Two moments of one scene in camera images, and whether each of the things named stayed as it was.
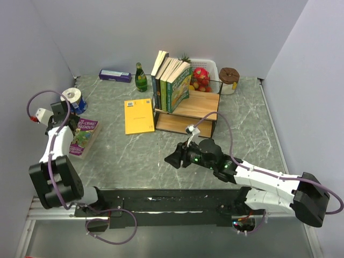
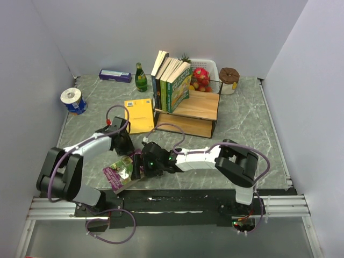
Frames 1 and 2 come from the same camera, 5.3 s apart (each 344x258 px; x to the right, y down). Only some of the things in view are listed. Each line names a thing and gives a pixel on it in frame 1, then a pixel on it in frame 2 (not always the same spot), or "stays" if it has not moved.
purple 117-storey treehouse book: (84, 137) -> (119, 174)
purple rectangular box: (117, 75) stays
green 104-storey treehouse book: (178, 86) stays
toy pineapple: (185, 58) stays
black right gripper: (181, 153) -> (141, 159)
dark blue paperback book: (162, 58) stays
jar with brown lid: (229, 76) stays
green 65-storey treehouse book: (170, 71) stays
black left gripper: (76, 119) -> (129, 147)
